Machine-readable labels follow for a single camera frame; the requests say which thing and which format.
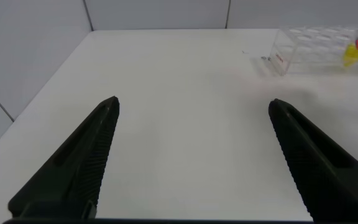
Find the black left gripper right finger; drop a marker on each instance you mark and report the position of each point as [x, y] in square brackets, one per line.
[322, 174]

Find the clear plastic test tube rack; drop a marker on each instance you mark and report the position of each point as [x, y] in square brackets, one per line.
[306, 46]

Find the test tube with yellow pigment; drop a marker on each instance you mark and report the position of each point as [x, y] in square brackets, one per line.
[350, 56]

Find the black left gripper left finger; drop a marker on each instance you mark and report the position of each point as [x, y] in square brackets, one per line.
[73, 168]

